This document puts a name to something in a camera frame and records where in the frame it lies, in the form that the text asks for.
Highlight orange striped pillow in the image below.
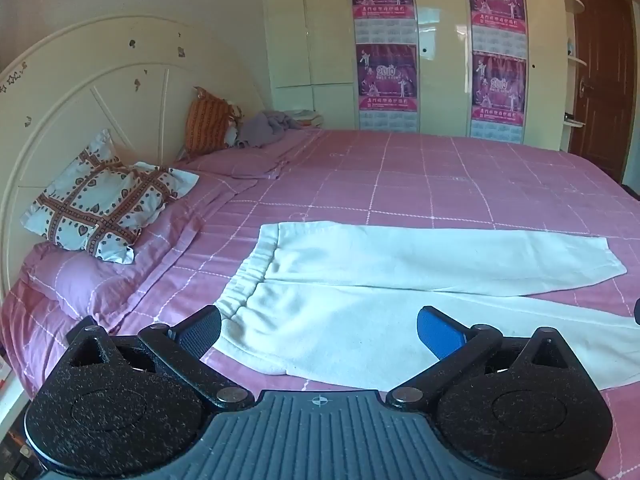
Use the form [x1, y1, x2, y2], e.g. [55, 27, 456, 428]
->
[183, 87, 238, 156]

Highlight grey crumpled garment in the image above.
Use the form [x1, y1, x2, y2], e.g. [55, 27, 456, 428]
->
[234, 110, 304, 148]

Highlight white sweatpants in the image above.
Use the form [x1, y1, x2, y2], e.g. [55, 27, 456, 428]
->
[216, 221, 639, 391]

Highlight upper right pink poster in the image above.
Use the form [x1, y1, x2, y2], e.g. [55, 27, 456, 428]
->
[469, 0, 528, 60]

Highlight cream wardrobe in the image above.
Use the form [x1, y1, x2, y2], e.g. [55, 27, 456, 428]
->
[264, 0, 568, 150]

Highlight lower left pink poster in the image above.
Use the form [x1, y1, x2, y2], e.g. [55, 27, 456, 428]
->
[356, 44, 419, 133]

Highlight brown wooden door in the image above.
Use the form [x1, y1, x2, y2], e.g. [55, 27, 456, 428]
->
[570, 0, 637, 182]

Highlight stack of folded clothes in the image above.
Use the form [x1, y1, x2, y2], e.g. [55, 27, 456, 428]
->
[286, 110, 323, 129]

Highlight pink checked bed sheet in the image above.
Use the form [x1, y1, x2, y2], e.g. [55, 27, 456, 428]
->
[0, 127, 640, 480]

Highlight lower right pink poster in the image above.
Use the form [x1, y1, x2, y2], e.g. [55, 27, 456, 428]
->
[470, 52, 527, 144]

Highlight heart patterned white pillow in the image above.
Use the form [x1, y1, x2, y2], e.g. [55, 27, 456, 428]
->
[21, 130, 198, 264]

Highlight pink poster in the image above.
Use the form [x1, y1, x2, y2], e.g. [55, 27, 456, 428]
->
[352, 0, 418, 46]
[470, 52, 527, 144]
[356, 44, 419, 133]
[469, 0, 528, 60]

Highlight cream corner shelves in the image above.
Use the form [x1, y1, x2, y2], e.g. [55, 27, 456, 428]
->
[561, 0, 586, 152]

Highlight pink pillow under sheet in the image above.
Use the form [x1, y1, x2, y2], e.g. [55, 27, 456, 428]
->
[20, 243, 164, 325]

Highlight upper left pink poster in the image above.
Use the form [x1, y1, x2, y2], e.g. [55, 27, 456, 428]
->
[352, 0, 418, 46]

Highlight cream round headboard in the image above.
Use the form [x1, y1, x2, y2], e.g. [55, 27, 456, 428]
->
[1, 15, 265, 292]

